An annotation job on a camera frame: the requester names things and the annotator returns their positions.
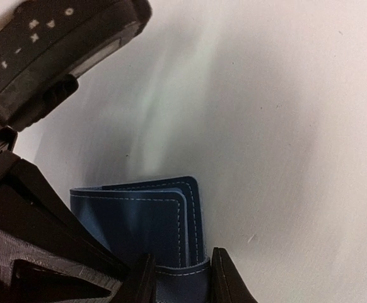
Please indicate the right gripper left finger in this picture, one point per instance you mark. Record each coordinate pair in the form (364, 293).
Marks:
(140, 286)

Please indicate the blue leather card holder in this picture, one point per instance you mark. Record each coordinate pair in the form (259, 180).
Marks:
(162, 218)

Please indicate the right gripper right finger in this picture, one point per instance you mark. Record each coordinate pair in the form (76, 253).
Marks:
(227, 285)

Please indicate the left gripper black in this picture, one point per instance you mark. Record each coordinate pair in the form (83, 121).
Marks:
(94, 277)

